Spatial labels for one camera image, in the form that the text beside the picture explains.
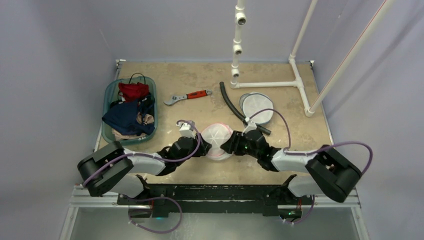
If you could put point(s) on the pink lace bra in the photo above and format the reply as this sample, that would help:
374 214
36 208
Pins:
147 119

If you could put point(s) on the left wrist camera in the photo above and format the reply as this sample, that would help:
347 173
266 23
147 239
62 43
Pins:
186 130

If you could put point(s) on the red lace bra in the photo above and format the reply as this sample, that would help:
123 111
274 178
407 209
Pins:
133 91

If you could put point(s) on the teal plastic bin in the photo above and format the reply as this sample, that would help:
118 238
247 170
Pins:
111 96

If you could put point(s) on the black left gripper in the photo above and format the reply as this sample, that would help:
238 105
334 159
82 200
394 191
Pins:
202 149

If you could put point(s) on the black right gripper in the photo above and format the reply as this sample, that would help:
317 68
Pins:
231 144

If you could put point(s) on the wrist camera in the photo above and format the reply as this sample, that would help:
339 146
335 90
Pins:
186 130
250 125

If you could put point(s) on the white PVC pipe frame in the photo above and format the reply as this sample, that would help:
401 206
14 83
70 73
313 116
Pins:
240 19

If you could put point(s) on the navy blue bra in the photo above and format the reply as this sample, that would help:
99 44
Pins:
123 117

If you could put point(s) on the red handled adjustable wrench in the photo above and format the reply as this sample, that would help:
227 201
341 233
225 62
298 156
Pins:
193 95

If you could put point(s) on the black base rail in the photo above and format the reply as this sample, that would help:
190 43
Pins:
272 200

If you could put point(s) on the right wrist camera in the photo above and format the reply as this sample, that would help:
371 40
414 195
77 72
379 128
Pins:
250 125

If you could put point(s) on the pink trimmed mesh laundry bag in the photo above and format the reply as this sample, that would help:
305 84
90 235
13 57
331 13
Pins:
217 134

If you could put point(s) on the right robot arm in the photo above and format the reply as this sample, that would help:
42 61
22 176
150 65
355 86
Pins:
327 171

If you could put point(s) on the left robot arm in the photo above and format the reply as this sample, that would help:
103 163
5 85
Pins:
113 167

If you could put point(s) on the white mesh laundry bag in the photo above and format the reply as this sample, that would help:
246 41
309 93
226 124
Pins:
253 102

